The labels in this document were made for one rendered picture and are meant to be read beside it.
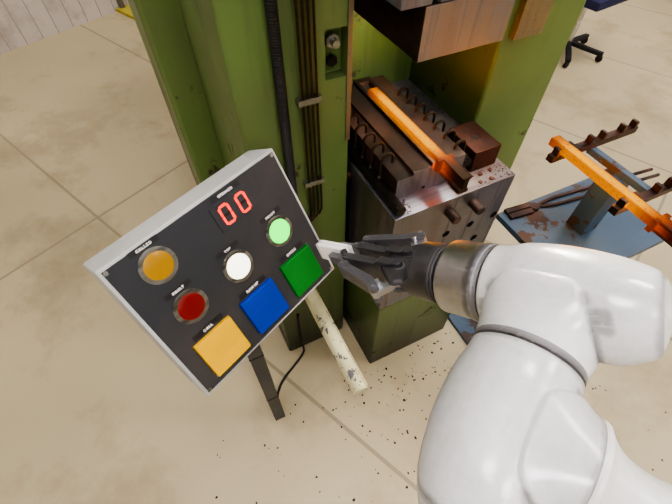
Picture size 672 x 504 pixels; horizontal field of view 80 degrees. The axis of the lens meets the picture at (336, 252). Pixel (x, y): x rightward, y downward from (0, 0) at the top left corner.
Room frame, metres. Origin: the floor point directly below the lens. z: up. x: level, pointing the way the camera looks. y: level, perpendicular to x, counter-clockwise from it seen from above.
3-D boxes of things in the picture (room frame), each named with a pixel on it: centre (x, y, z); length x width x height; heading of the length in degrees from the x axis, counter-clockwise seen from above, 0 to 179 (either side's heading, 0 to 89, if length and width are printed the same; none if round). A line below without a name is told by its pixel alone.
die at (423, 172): (0.95, -0.15, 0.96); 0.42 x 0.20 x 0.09; 26
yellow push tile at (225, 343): (0.29, 0.19, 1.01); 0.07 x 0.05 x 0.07; 141
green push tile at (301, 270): (0.44, 0.07, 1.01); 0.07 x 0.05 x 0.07; 141
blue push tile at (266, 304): (0.36, 0.13, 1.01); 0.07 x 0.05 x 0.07; 141
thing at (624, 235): (0.82, -0.76, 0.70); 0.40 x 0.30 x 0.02; 115
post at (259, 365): (0.45, 0.22, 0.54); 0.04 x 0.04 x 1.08; 26
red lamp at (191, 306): (0.31, 0.23, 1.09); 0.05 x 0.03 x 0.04; 116
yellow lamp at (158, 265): (0.34, 0.26, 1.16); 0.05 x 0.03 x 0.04; 116
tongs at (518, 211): (0.96, -0.82, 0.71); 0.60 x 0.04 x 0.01; 110
